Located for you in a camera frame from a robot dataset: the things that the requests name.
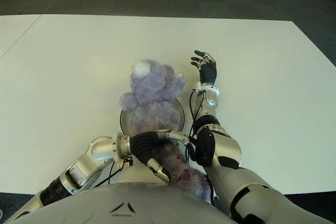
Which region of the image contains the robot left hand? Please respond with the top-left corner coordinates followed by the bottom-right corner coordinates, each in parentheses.
top-left (128, 129), bottom-right (193, 183)

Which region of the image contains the purple plush bunny doll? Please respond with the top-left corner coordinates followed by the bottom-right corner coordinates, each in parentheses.
top-left (119, 58), bottom-right (212, 204)

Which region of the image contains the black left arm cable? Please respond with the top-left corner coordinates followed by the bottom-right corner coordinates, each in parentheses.
top-left (104, 159), bottom-right (127, 186)

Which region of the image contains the silver robot torso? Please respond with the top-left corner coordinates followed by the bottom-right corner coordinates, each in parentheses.
top-left (9, 182), bottom-right (237, 224)

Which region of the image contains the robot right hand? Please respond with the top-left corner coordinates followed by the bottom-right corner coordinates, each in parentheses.
top-left (190, 49), bottom-right (219, 87)

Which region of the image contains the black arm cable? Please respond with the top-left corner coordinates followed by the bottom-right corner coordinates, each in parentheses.
top-left (104, 159), bottom-right (127, 186)
top-left (184, 89), bottom-right (218, 204)

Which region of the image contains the white plate with black rim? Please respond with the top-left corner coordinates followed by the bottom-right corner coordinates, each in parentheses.
top-left (119, 98), bottom-right (185, 136)

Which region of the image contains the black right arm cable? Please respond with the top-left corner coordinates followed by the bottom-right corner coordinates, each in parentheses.
top-left (184, 89), bottom-right (218, 204)

